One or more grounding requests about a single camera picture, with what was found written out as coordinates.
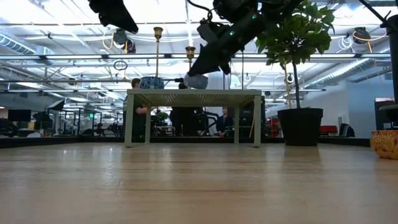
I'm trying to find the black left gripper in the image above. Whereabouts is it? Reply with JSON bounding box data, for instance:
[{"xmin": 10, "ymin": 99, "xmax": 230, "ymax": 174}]
[{"xmin": 87, "ymin": 0, "xmax": 139, "ymax": 35}]

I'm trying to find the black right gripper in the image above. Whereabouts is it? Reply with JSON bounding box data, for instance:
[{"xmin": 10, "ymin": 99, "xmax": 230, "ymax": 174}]
[{"xmin": 187, "ymin": 11, "xmax": 269, "ymax": 77}]

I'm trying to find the short gold candle stick holder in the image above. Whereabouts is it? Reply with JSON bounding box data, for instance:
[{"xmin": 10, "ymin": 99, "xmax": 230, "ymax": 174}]
[{"xmin": 183, "ymin": 45, "xmax": 210, "ymax": 90}]

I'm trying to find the tall gold candle stick holder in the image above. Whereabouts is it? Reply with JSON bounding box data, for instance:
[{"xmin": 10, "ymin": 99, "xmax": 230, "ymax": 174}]
[{"xmin": 139, "ymin": 26, "xmax": 165, "ymax": 90}]

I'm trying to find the person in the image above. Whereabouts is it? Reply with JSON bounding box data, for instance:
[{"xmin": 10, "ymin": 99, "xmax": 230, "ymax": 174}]
[
  {"xmin": 169, "ymin": 82, "xmax": 205, "ymax": 137},
  {"xmin": 123, "ymin": 78, "xmax": 148, "ymax": 138},
  {"xmin": 215, "ymin": 106, "xmax": 234, "ymax": 138}
]

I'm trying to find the green leafy tree plant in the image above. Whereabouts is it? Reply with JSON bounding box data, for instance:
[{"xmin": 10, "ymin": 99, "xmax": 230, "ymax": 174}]
[{"xmin": 255, "ymin": 0, "xmax": 336, "ymax": 110}]

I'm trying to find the black plant pot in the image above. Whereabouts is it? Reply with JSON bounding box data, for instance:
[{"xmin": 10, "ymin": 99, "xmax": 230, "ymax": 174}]
[{"xmin": 277, "ymin": 107, "xmax": 325, "ymax": 147}]

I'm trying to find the red seat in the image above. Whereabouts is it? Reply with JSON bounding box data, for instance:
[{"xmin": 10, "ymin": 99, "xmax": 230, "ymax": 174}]
[{"xmin": 319, "ymin": 124, "xmax": 339, "ymax": 135}]

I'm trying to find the black computer monitor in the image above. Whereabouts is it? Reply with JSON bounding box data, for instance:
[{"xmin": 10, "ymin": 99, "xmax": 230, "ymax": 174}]
[{"xmin": 7, "ymin": 109, "xmax": 32, "ymax": 123}]

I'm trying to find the black backpack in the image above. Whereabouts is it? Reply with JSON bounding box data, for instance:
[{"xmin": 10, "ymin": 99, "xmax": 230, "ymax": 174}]
[{"xmin": 338, "ymin": 123, "xmax": 356, "ymax": 138}]

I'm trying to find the yellow patterned ceramic pot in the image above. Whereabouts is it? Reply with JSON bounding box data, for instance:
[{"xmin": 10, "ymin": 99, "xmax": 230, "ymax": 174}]
[{"xmin": 369, "ymin": 129, "xmax": 398, "ymax": 161}]

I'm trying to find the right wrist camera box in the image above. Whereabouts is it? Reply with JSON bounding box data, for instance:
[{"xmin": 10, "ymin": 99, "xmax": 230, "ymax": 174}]
[{"xmin": 196, "ymin": 19, "xmax": 219, "ymax": 45}]

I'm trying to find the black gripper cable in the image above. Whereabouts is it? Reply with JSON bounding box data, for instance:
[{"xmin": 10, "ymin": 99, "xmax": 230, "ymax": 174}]
[{"xmin": 186, "ymin": 0, "xmax": 215, "ymax": 22}]

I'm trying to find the black table edge rail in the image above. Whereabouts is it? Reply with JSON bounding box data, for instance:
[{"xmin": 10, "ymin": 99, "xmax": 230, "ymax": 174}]
[{"xmin": 0, "ymin": 135, "xmax": 371, "ymax": 149}]

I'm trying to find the black stand post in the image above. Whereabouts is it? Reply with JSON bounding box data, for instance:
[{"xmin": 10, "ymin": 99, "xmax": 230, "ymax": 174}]
[{"xmin": 378, "ymin": 13, "xmax": 398, "ymax": 125}]

